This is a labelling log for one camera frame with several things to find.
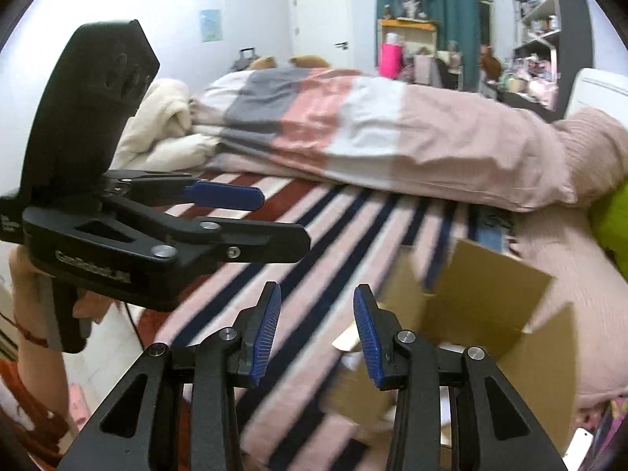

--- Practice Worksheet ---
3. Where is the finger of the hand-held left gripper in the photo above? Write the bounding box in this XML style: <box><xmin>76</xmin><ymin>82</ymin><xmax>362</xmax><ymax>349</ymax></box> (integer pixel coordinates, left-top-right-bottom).
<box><xmin>24</xmin><ymin>195</ymin><xmax>312</xmax><ymax>264</ymax></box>
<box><xmin>104</xmin><ymin>168</ymin><xmax>266</xmax><ymax>213</ymax></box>

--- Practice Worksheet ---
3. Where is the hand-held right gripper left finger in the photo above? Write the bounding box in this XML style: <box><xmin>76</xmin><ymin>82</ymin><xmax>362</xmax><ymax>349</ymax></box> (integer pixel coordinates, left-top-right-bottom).
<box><xmin>58</xmin><ymin>281</ymin><xmax>283</xmax><ymax>471</ymax></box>

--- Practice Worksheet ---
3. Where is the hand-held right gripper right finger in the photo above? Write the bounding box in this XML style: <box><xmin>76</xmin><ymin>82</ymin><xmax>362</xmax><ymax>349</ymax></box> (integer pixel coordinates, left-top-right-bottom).
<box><xmin>352</xmin><ymin>283</ymin><xmax>565</xmax><ymax>471</ymax></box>

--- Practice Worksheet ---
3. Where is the brown cardboard box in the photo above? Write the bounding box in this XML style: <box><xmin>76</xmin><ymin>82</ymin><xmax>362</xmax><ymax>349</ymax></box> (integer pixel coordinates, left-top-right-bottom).
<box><xmin>319</xmin><ymin>239</ymin><xmax>576</xmax><ymax>471</ymax></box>

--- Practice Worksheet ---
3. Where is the person's left forearm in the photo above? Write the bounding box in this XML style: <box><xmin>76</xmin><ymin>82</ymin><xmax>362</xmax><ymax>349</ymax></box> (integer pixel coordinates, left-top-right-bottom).
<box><xmin>15</xmin><ymin>334</ymin><xmax>69</xmax><ymax>427</ymax></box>

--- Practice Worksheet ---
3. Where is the person's left hand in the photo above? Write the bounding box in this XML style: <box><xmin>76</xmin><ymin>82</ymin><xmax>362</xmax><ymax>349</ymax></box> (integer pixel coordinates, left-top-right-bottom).
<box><xmin>9</xmin><ymin>244</ymin><xmax>119</xmax><ymax>354</ymax></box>

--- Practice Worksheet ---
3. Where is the cream fluffy blanket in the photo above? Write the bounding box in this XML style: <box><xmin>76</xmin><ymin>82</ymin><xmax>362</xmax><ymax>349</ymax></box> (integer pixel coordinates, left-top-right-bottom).
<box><xmin>113</xmin><ymin>78</ymin><xmax>221</xmax><ymax>172</ymax></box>

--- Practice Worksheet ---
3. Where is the striped fleece blanket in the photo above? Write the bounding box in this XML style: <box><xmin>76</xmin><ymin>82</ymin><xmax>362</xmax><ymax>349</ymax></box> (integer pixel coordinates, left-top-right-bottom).
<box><xmin>128</xmin><ymin>169</ymin><xmax>516</xmax><ymax>471</ymax></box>

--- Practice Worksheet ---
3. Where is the dark suitcase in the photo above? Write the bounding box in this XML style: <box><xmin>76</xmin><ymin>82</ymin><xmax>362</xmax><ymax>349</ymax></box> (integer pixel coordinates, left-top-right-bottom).
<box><xmin>230</xmin><ymin>48</ymin><xmax>258</xmax><ymax>73</ymax></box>

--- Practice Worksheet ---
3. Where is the pink grey striped duvet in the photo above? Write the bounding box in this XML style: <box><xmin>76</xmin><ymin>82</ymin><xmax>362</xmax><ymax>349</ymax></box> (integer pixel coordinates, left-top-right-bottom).
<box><xmin>189</xmin><ymin>66</ymin><xmax>577</xmax><ymax>213</ymax></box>

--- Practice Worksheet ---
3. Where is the white door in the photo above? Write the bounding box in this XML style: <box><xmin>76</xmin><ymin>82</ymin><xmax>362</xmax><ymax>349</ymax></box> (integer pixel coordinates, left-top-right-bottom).
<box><xmin>289</xmin><ymin>0</ymin><xmax>351</xmax><ymax>67</ymax></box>

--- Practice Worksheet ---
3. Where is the bright pink bag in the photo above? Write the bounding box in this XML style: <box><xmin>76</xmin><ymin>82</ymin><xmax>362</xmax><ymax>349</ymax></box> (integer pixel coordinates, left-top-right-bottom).
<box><xmin>382</xmin><ymin>42</ymin><xmax>404</xmax><ymax>78</ymax></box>

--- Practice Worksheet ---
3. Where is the pink striped bedsheet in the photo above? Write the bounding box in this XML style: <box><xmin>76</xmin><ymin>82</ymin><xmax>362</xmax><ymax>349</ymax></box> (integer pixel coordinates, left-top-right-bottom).
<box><xmin>510</xmin><ymin>201</ymin><xmax>628</xmax><ymax>410</ymax></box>

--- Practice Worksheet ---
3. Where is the pale pink bag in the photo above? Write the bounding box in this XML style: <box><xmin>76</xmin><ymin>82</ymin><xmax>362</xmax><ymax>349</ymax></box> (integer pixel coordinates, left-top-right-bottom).
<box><xmin>414</xmin><ymin>54</ymin><xmax>440</xmax><ymax>84</ymax></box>

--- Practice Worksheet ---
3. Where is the yellow shelf unit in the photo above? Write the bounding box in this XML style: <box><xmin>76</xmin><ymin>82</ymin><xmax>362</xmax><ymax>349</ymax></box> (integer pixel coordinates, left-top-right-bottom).
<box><xmin>378</xmin><ymin>18</ymin><xmax>437</xmax><ymax>77</ymax></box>

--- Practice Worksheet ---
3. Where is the glass display case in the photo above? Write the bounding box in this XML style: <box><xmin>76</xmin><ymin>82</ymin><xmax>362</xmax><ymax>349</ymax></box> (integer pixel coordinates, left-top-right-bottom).
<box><xmin>391</xmin><ymin>0</ymin><xmax>433</xmax><ymax>21</ymax></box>

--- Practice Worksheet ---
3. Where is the green pillow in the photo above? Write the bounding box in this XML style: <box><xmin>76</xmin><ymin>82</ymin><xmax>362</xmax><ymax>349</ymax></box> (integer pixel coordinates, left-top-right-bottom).
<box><xmin>589</xmin><ymin>189</ymin><xmax>628</xmax><ymax>276</ymax></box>

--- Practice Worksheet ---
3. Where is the brown plush toy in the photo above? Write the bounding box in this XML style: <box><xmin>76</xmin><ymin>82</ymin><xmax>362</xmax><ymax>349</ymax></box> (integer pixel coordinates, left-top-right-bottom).
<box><xmin>478</xmin><ymin>45</ymin><xmax>504</xmax><ymax>82</ymax></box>

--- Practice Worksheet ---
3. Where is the dark desk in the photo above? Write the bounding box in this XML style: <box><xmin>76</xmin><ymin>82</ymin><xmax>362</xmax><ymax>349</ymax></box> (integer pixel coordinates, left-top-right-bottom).
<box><xmin>483</xmin><ymin>81</ymin><xmax>557</xmax><ymax>119</ymax></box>

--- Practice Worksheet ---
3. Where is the pink striped pillow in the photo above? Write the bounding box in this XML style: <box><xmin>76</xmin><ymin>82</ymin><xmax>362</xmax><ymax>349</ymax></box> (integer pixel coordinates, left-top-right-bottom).
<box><xmin>554</xmin><ymin>107</ymin><xmax>628</xmax><ymax>207</ymax></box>

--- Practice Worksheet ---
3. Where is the teal curtain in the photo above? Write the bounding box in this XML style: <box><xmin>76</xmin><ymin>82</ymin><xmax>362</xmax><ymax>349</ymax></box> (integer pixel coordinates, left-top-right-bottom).
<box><xmin>377</xmin><ymin>0</ymin><xmax>479</xmax><ymax>91</ymax></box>

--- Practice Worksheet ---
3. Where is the white headboard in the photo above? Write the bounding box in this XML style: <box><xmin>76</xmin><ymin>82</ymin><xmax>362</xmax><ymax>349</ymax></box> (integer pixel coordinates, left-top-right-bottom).
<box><xmin>564</xmin><ymin>68</ymin><xmax>628</xmax><ymax>123</ymax></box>

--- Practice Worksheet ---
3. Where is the tall dark bookshelf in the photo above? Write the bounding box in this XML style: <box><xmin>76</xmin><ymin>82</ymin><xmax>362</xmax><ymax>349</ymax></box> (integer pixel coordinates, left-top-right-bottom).
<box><xmin>513</xmin><ymin>0</ymin><xmax>594</xmax><ymax>109</ymax></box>

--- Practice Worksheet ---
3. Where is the pale blue wall poster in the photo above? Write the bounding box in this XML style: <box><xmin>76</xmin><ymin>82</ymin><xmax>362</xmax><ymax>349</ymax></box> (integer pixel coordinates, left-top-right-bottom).
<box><xmin>199</xmin><ymin>9</ymin><xmax>221</xmax><ymax>42</ymax></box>

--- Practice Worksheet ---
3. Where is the red string bracelet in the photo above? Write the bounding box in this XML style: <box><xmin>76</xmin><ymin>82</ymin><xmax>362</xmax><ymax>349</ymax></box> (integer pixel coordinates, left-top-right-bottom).
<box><xmin>14</xmin><ymin>321</ymin><xmax>50</xmax><ymax>348</ymax></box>

